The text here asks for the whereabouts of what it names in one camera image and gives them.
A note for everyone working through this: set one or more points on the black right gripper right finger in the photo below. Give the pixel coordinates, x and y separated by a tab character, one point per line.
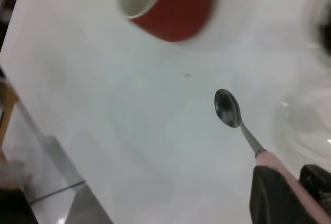
318	182

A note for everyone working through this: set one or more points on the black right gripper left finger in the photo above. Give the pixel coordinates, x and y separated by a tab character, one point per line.
271	203

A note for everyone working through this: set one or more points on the red ceramic mug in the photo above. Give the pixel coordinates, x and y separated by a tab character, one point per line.
178	9

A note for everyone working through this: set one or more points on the clear glass cup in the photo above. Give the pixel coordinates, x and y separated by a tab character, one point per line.
314	4

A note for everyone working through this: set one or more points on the wooden furniture frame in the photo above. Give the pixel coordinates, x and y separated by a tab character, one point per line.
9	105

